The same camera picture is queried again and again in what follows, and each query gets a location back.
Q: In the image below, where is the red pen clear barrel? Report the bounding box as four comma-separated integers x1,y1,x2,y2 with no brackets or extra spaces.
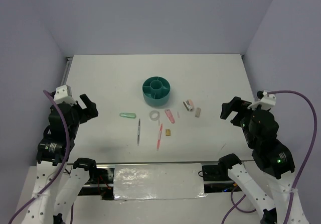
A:
156,124,163,151

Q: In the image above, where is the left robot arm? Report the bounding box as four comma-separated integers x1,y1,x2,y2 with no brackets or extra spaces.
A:
22,86,98,223

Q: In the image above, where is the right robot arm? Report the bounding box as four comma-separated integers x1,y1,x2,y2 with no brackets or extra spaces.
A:
218,91,309,223

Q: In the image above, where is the grey eraser block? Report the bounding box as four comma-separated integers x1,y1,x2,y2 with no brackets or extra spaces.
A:
195,107,201,118

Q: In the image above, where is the pink and grey stapler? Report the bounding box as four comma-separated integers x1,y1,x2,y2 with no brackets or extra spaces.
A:
183,99,194,111

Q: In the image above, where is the clear tape roll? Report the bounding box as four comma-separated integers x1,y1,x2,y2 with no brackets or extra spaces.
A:
149,110,160,121

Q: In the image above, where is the teal round compartment organizer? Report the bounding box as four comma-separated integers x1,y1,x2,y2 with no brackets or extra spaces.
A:
142,76,171,107

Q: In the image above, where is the pink translucent correction tape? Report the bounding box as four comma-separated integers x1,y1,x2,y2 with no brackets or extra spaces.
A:
165,109,175,124

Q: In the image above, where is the silver foil sheet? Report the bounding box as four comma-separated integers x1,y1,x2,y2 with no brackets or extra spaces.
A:
113,163,206,200

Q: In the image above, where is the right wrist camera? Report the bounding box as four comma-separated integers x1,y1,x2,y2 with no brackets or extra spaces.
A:
247,91,276,110

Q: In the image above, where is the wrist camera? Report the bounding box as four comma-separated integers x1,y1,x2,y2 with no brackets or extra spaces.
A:
54,85,72,103
247,91,276,110

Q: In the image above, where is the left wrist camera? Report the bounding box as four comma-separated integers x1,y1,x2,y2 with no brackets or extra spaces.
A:
54,85,72,103

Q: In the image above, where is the aluminium rail left edge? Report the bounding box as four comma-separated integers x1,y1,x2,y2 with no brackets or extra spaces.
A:
61,57,73,85

